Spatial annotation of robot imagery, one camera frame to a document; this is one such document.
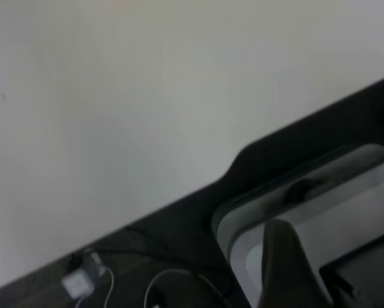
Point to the silver arm mounting base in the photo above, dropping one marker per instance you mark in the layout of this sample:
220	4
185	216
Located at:
339	199

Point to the grey plug adapter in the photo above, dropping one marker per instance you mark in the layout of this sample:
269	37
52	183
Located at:
92	263

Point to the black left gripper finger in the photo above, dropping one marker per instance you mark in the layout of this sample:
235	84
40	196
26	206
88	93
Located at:
288	272

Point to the white power adapter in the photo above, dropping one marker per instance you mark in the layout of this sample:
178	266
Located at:
78	284

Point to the black box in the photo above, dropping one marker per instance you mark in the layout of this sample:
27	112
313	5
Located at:
371	276

